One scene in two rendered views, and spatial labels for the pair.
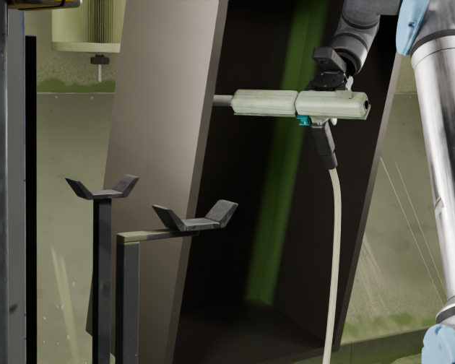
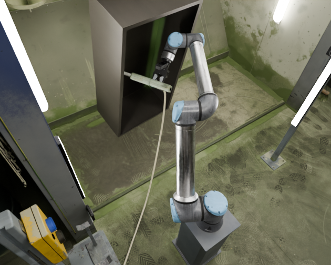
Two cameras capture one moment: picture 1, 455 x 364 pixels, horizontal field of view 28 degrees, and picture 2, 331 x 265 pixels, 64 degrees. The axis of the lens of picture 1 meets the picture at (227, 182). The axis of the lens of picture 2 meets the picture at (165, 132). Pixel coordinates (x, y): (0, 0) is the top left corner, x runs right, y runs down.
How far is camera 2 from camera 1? 1.26 m
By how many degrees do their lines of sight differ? 43
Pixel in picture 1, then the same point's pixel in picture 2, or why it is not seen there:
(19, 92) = (60, 156)
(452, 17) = (186, 120)
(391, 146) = not seen: outside the picture
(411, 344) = not seen: hidden behind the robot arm
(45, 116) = (74, 7)
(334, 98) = (161, 86)
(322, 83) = (158, 72)
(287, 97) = (146, 81)
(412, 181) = (206, 6)
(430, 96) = (177, 142)
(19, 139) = (63, 163)
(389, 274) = not seen: hidden behind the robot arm
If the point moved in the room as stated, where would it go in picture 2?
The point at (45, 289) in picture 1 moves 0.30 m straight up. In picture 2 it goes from (85, 72) to (80, 49)
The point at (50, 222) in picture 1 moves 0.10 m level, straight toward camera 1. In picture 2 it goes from (83, 49) to (83, 54)
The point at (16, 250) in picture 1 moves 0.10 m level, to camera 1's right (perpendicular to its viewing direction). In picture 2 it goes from (70, 179) to (87, 179)
